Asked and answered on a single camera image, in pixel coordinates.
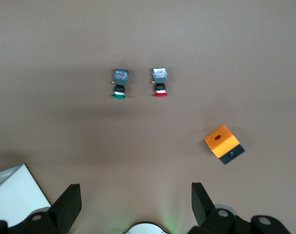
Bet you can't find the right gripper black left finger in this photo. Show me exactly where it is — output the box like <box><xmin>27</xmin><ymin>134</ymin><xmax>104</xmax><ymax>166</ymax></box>
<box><xmin>23</xmin><ymin>183</ymin><xmax>82</xmax><ymax>234</ymax></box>

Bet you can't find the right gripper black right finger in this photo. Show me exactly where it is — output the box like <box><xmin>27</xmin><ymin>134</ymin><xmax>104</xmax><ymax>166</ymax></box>
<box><xmin>188</xmin><ymin>182</ymin><xmax>237</xmax><ymax>234</ymax></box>

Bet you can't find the white drawer cabinet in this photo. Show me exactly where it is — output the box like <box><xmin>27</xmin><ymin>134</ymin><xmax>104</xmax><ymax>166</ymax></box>
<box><xmin>0</xmin><ymin>163</ymin><xmax>52</xmax><ymax>228</ymax></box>

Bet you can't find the orange button box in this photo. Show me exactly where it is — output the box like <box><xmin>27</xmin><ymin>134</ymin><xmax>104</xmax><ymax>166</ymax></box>
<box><xmin>204</xmin><ymin>124</ymin><xmax>246</xmax><ymax>166</ymax></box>

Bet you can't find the red push button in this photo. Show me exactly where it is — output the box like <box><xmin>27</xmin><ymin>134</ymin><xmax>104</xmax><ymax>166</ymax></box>
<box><xmin>151</xmin><ymin>67</ymin><xmax>170</xmax><ymax>98</ymax></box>

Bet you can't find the green push button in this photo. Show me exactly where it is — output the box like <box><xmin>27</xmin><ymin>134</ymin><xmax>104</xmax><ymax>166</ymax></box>
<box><xmin>110</xmin><ymin>68</ymin><xmax>129</xmax><ymax>100</ymax></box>

